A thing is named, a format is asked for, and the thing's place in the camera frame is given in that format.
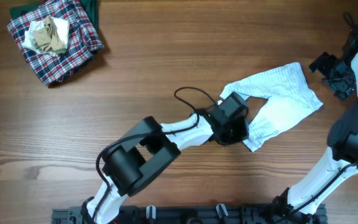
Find light blue striped baby pants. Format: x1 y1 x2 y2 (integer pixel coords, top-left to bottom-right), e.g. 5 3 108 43
220 62 323 152

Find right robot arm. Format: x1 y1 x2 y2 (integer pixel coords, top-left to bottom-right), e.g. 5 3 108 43
265 19 358 223

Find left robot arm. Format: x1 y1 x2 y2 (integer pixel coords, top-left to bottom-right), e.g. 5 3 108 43
81 92 249 223

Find dark green garment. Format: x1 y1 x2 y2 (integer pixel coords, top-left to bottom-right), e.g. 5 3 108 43
9 0 99 30

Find red blue plaid garment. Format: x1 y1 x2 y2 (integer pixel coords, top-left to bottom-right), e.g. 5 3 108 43
7 1 104 86

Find white crumpled garment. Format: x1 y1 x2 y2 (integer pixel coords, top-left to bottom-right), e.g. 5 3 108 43
21 16 70 57

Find beige crumpled garment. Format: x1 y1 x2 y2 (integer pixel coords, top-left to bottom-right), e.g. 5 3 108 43
33 16 70 55

